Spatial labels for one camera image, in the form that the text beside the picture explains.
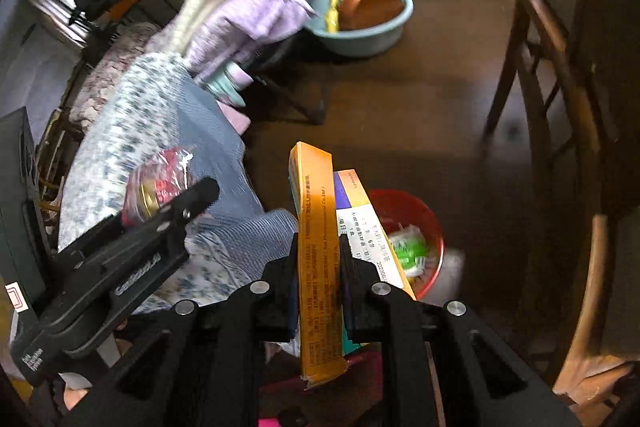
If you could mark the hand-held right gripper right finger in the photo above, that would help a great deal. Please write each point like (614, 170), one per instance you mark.
(347, 287)

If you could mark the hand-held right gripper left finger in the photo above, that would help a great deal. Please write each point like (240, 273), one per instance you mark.
(292, 287)

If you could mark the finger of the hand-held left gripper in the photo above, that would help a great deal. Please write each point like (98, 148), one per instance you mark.
(150, 217)

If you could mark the orange medicine box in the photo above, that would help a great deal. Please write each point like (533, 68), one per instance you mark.
(320, 257)

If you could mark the red plastic-wrapped package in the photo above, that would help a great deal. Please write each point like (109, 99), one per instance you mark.
(165, 177)

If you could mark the purple white medicine box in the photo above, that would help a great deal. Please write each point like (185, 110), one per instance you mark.
(365, 232)

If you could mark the green snack packet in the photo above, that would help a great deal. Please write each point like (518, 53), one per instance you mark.
(410, 247)

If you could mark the red plastic mesh basket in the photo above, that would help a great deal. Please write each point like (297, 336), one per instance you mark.
(430, 232)

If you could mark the blue floral checked cloth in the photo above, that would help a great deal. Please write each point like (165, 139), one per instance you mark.
(150, 107)

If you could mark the dark box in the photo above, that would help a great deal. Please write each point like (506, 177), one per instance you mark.
(22, 207)

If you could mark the pink cloth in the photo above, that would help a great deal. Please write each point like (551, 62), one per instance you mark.
(237, 119)

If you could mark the mint green cloth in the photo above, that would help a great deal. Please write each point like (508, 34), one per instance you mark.
(227, 87)

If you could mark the pink floral rolled quilt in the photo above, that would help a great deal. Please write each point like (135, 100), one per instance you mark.
(115, 67)

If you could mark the purple floral folded quilt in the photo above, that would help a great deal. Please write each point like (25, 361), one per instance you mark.
(270, 7)

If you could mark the light blue plastic basin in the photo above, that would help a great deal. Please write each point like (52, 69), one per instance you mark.
(370, 42)

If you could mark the yellow plastic item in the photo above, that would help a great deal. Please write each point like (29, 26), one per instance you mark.
(332, 12)

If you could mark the brown wooden spindle chair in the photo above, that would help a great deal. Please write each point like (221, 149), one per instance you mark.
(575, 107)

